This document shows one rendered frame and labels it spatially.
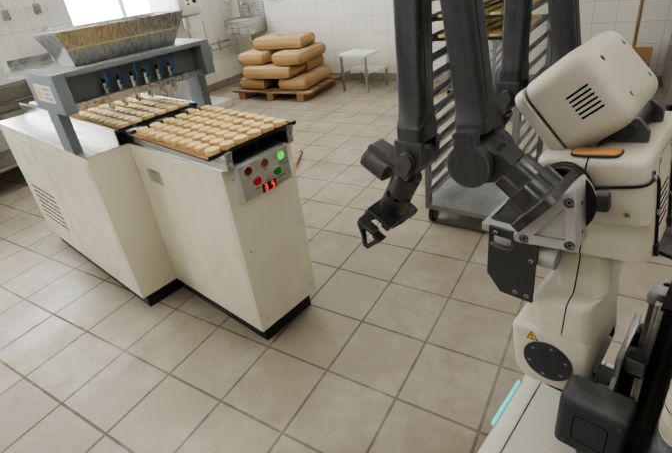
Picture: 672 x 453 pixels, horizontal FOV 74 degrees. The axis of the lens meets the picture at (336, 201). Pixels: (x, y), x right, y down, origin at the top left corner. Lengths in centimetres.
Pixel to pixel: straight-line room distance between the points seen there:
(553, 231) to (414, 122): 29
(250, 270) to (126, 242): 71
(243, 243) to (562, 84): 126
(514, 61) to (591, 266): 50
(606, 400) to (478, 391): 82
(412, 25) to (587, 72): 28
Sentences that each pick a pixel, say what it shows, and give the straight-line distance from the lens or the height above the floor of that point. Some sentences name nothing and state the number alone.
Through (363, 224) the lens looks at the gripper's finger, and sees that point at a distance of 94.
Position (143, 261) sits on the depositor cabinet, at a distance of 237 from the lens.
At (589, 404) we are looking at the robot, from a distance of 107.
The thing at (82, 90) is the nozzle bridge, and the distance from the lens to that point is 219.
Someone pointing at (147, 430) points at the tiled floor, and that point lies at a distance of 198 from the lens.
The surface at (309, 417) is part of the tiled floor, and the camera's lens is 180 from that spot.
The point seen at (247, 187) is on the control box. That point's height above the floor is 75.
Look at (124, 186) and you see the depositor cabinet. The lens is 222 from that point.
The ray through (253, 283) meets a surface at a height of 34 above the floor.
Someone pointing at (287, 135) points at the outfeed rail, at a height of 87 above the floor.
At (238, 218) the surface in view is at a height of 64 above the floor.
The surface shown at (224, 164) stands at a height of 87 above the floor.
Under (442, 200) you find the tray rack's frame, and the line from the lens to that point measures 266.
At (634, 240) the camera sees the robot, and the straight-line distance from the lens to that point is 95.
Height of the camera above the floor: 143
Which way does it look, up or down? 28 degrees down
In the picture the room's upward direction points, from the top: 8 degrees counter-clockwise
